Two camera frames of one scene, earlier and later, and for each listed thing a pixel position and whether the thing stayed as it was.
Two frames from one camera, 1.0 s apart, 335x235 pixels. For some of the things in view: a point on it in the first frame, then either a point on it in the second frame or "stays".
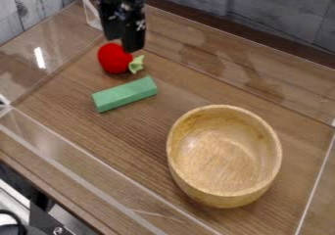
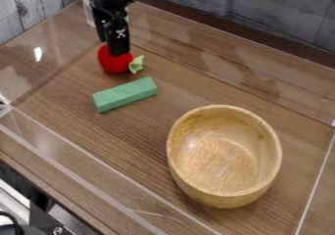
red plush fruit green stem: x=116 y=61 stays
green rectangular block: x=124 y=94 stays
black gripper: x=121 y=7 → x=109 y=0
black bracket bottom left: x=41 y=219 stays
